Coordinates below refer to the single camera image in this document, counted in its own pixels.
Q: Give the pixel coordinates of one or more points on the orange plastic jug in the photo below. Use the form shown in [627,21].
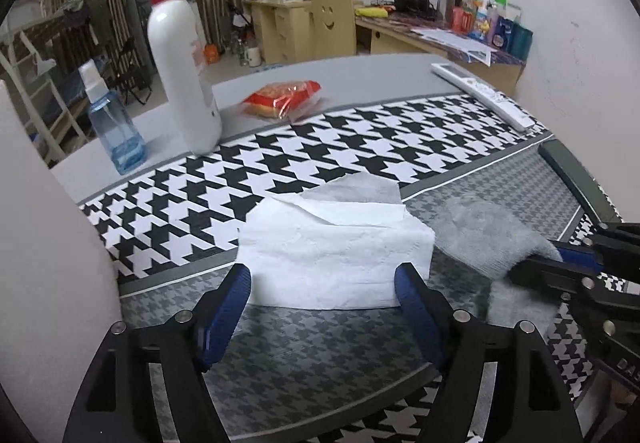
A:
[211,54]

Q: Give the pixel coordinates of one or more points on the white pump bottle red cap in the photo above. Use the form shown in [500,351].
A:
[180,73]

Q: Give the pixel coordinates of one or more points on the white foam box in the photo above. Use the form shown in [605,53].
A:
[45,248]

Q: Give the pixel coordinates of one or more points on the wooden desk with patterned cloth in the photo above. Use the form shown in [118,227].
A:
[400,38]

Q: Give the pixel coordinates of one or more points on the cluster of desk toiletry bottles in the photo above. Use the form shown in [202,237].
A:
[490,23]

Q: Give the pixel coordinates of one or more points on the grey fuzzy sock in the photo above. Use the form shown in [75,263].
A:
[480,233]

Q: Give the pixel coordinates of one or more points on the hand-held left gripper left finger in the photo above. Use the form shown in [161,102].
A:
[227,310]

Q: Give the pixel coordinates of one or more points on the printed paper sheets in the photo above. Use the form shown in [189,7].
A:
[450,43]

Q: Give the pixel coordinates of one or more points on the black folding chair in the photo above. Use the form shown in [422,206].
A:
[130,68]

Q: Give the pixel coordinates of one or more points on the houndstooth table mat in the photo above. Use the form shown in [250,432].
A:
[350,143]

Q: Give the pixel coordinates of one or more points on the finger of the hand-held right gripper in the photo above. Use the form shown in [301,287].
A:
[550,274]
[580,254]

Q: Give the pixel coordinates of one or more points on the red snack packet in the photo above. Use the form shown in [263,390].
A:
[280,98]

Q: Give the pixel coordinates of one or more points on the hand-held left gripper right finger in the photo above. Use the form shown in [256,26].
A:
[417,315]

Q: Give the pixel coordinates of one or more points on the white jug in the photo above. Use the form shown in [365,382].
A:
[253,57]

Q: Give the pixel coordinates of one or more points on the hanging dark clothes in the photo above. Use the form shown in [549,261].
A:
[85,18]

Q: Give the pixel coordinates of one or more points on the wooden smiley chair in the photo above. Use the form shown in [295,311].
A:
[332,28]

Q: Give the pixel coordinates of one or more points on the white metal bunk bed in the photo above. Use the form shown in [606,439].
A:
[45,73]

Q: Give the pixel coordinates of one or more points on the light wooden desk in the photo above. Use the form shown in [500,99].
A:
[280,30]

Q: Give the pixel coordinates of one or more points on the black headphones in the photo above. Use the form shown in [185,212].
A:
[412,4]

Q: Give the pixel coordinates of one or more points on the blue spray bottle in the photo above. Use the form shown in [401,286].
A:
[117,133]

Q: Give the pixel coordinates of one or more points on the white tissue paper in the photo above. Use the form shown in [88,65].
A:
[330,253]

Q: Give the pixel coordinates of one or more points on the yellow item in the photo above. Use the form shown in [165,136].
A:
[372,12]

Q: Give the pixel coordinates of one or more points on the white remote control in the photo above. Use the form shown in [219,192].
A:
[480,90]

